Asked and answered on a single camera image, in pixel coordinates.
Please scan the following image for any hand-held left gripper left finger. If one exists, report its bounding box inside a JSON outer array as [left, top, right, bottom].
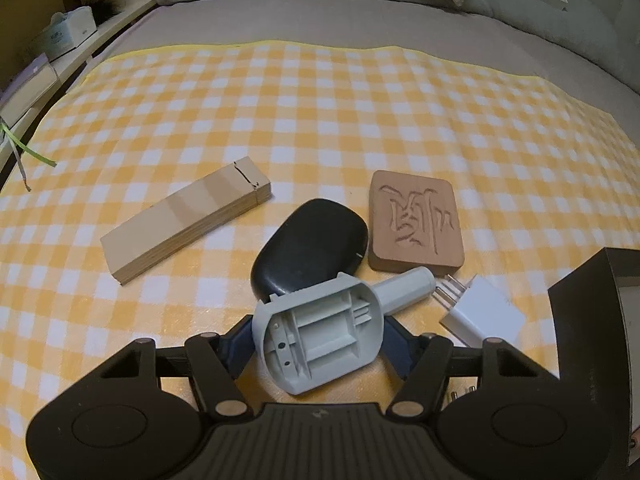
[[95, 314, 259, 423]]

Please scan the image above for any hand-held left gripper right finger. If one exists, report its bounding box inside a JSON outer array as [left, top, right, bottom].
[[382, 317, 547, 422]]

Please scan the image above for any grey plastic housing part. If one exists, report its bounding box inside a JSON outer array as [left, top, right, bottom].
[[251, 266, 437, 395]]

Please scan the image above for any white charger plug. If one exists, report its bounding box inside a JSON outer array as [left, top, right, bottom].
[[434, 274, 527, 350]]

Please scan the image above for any black oval case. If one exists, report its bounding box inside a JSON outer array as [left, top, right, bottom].
[[250, 199, 371, 303]]

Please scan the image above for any carved wooden block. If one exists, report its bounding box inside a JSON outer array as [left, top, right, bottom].
[[368, 170, 466, 278]]

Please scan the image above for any plywood block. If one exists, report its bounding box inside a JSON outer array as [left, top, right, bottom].
[[100, 156, 272, 287]]

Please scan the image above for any black box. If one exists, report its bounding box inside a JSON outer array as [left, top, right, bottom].
[[547, 246, 640, 480]]

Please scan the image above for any yellow checkered cloth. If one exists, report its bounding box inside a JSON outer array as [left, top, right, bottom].
[[0, 40, 637, 480]]

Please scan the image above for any grey ribbon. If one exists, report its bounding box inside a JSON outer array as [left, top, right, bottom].
[[12, 139, 32, 192]]

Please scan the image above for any green ribbon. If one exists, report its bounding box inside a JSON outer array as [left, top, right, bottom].
[[0, 119, 57, 167]]

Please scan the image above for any pale flat box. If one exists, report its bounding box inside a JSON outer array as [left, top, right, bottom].
[[0, 52, 62, 127]]

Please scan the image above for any grey duvet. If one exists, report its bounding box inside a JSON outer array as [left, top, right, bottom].
[[467, 0, 640, 91]]

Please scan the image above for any tissue box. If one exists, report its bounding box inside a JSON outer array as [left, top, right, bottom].
[[29, 6, 99, 59]]

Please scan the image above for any black fluffy thing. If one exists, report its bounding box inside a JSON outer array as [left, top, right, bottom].
[[89, 0, 125, 22]]

